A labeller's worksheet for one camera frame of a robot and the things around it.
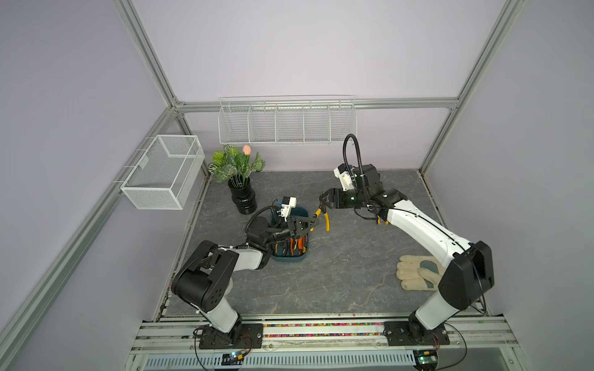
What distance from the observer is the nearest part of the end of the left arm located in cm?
68

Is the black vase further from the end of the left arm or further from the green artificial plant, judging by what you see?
the end of the left arm

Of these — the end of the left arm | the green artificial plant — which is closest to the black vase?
the green artificial plant

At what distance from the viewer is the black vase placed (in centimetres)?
95

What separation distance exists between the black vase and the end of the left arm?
11.3 inches
